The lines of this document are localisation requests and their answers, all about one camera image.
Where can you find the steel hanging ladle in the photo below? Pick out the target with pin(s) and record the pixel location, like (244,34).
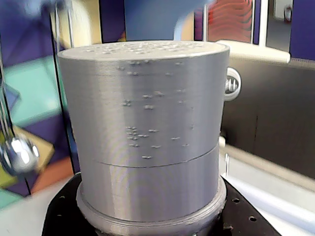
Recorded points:
(21,152)

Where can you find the gray salt shaker with label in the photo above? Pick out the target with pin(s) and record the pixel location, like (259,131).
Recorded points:
(147,123)

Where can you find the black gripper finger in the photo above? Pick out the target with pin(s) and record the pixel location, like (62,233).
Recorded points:
(61,211)
(246,216)

